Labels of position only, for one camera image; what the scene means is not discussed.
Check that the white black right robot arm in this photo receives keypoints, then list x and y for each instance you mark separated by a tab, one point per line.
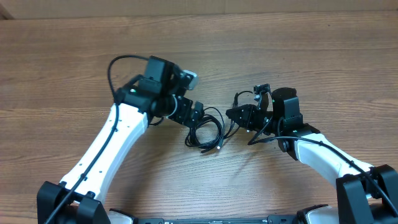
365	193

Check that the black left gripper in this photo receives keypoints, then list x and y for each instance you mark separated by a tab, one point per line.
182	117

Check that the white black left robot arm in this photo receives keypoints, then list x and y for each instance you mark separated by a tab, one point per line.
157	93

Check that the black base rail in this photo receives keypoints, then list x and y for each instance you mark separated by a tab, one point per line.
214	221

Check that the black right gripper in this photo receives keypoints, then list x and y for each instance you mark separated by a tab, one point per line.
246	119

